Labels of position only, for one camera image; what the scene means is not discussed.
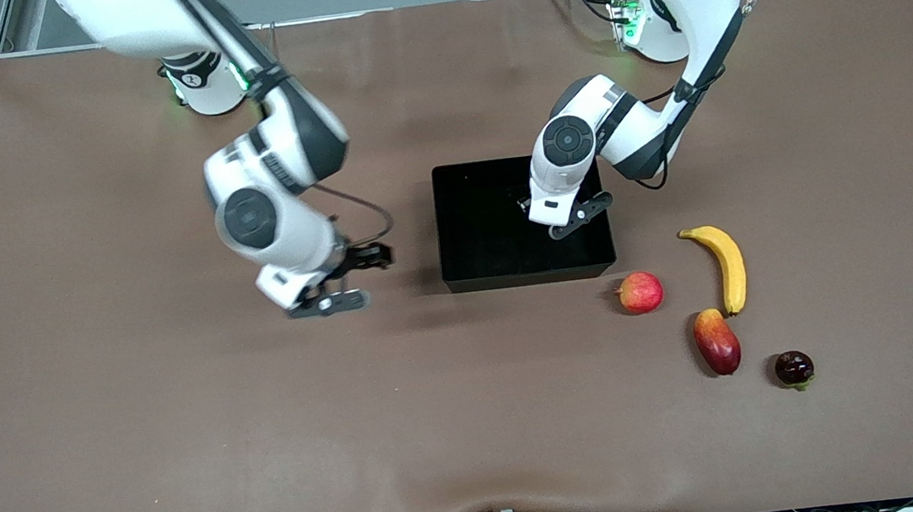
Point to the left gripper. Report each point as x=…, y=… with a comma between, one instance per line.
x=522, y=204

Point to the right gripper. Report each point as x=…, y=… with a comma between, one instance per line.
x=361, y=258

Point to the black plastic box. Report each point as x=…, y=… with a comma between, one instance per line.
x=488, y=236

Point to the yellow banana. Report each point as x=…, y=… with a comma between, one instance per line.
x=730, y=261

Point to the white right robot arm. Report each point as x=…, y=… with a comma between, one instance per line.
x=275, y=148

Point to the red yellow apple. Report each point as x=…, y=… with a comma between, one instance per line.
x=640, y=293

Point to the table cover mat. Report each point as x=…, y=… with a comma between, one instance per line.
x=471, y=390

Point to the red yellow mango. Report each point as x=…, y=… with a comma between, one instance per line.
x=718, y=343

